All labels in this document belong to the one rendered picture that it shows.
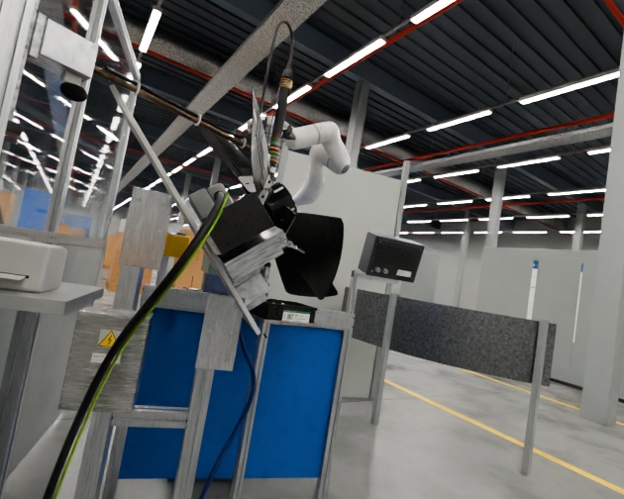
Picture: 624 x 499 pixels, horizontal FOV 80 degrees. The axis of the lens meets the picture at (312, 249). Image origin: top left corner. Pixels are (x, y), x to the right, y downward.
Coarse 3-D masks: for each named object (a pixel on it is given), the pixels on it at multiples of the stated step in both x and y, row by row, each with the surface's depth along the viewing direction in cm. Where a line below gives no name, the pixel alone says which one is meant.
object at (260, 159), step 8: (256, 104) 89; (256, 112) 88; (256, 128) 86; (256, 136) 86; (264, 136) 98; (256, 144) 87; (264, 144) 97; (256, 152) 88; (264, 152) 96; (256, 160) 89; (264, 160) 98; (256, 168) 91; (264, 168) 99; (256, 176) 92; (264, 176) 101; (256, 184) 95
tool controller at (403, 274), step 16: (368, 240) 174; (384, 240) 169; (400, 240) 172; (368, 256) 171; (384, 256) 170; (400, 256) 172; (416, 256) 175; (368, 272) 171; (384, 272) 170; (400, 272) 175; (416, 272) 177
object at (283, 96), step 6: (282, 90) 124; (288, 90) 125; (282, 96) 124; (288, 96) 125; (282, 102) 123; (276, 108) 124; (282, 108) 123; (276, 114) 124; (282, 114) 123; (276, 120) 123; (282, 120) 124; (276, 126) 123; (282, 126) 124; (276, 132) 123
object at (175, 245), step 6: (168, 234) 143; (174, 234) 144; (168, 240) 143; (174, 240) 143; (180, 240) 144; (186, 240) 144; (168, 246) 142; (174, 246) 143; (180, 246) 144; (186, 246) 144; (168, 252) 142; (174, 252) 143; (180, 252) 144
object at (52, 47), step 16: (48, 32) 70; (64, 32) 72; (32, 48) 69; (48, 48) 70; (64, 48) 72; (80, 48) 74; (96, 48) 76; (48, 64) 73; (64, 64) 72; (80, 64) 74
